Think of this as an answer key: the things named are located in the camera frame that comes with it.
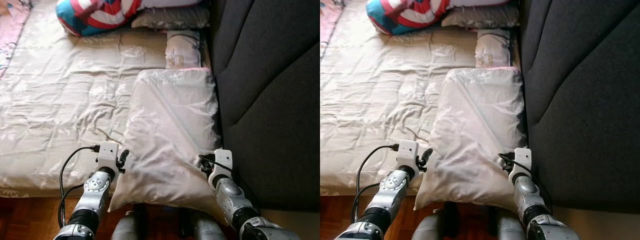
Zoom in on pink cartoon print blanket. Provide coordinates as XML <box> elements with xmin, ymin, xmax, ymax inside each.
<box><xmin>0</xmin><ymin>0</ymin><xmax>32</xmax><ymax>77</ymax></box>
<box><xmin>320</xmin><ymin>0</ymin><xmax>344</xmax><ymax>59</ymax></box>

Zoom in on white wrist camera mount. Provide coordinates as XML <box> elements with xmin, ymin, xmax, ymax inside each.
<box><xmin>96</xmin><ymin>141</ymin><xmax>121</xmax><ymax>176</ymax></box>
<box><xmin>396</xmin><ymin>140</ymin><xmax>420</xmax><ymax>174</ymax></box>
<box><xmin>509</xmin><ymin>147</ymin><xmax>533</xmax><ymax>184</ymax></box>
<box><xmin>212</xmin><ymin>149</ymin><xmax>235</xmax><ymax>184</ymax></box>

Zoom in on olive floral pillow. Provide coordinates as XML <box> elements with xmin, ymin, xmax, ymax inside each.
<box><xmin>131</xmin><ymin>5</ymin><xmax>211</xmax><ymax>30</ymax></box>
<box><xmin>441</xmin><ymin>5</ymin><xmax>521</xmax><ymax>29</ymax></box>

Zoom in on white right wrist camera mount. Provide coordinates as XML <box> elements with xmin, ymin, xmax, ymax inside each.
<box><xmin>509</xmin><ymin>147</ymin><xmax>533</xmax><ymax>184</ymax></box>
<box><xmin>212</xmin><ymin>149</ymin><xmax>235</xmax><ymax>184</ymax></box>

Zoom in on silver robot left leg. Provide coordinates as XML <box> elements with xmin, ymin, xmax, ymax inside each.
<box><xmin>111</xmin><ymin>210</ymin><xmax>146</xmax><ymax>240</ymax></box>
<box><xmin>412</xmin><ymin>210</ymin><xmax>446</xmax><ymax>240</ymax></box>

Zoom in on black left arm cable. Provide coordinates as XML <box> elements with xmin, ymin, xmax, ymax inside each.
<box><xmin>350</xmin><ymin>144</ymin><xmax>399</xmax><ymax>236</ymax></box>
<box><xmin>57</xmin><ymin>144</ymin><xmax>101</xmax><ymax>229</ymax></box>

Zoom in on silver robot right leg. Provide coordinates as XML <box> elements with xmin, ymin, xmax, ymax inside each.
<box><xmin>190</xmin><ymin>210</ymin><xmax>226</xmax><ymax>240</ymax></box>
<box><xmin>492</xmin><ymin>210</ymin><xmax>526</xmax><ymax>240</ymax></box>

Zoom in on large grey floral pillow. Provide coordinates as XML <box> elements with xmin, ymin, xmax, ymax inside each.
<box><xmin>109</xmin><ymin>67</ymin><xmax>227</xmax><ymax>217</ymax></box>
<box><xmin>414</xmin><ymin>66</ymin><xmax>529</xmax><ymax>212</ymax></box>

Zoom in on small cream pillow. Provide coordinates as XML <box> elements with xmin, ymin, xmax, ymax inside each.
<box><xmin>474</xmin><ymin>29</ymin><xmax>512</xmax><ymax>69</ymax></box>
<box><xmin>165</xmin><ymin>30</ymin><xmax>204</xmax><ymax>70</ymax></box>

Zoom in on red white blue bolster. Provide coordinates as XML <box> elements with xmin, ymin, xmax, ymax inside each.
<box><xmin>365</xmin><ymin>0</ymin><xmax>516</xmax><ymax>36</ymax></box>
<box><xmin>55</xmin><ymin>0</ymin><xmax>208</xmax><ymax>37</ymax></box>

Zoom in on dark grey sofa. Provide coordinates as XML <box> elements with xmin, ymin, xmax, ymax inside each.
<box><xmin>517</xmin><ymin>0</ymin><xmax>640</xmax><ymax>212</ymax></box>
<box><xmin>207</xmin><ymin>0</ymin><xmax>321</xmax><ymax>212</ymax></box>

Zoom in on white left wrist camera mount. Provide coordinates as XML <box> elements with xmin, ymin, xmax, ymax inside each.
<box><xmin>96</xmin><ymin>141</ymin><xmax>121</xmax><ymax>176</ymax></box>
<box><xmin>396</xmin><ymin>140</ymin><xmax>420</xmax><ymax>174</ymax></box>

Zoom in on silver robot leg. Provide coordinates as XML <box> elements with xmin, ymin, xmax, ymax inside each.
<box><xmin>111</xmin><ymin>210</ymin><xmax>146</xmax><ymax>240</ymax></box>
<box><xmin>190</xmin><ymin>210</ymin><xmax>226</xmax><ymax>240</ymax></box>
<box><xmin>492</xmin><ymin>210</ymin><xmax>526</xmax><ymax>240</ymax></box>
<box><xmin>412</xmin><ymin>210</ymin><xmax>446</xmax><ymax>240</ymax></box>

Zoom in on grey floral bed sheet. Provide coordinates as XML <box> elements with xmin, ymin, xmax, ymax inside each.
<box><xmin>320</xmin><ymin>0</ymin><xmax>526</xmax><ymax>197</ymax></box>
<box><xmin>0</xmin><ymin>0</ymin><xmax>221</xmax><ymax>198</ymax></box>

